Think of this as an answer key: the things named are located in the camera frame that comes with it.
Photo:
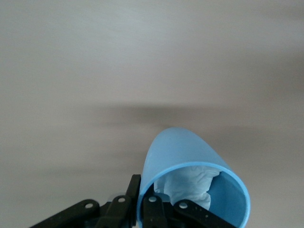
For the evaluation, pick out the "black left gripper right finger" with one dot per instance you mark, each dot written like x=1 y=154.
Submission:
x=166 y=216

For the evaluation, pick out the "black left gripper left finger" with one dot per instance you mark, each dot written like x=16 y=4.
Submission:
x=114 y=213

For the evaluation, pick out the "white tissue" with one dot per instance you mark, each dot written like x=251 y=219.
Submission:
x=185 y=183

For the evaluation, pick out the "blue plastic cup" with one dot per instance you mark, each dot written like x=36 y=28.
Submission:
x=180 y=147

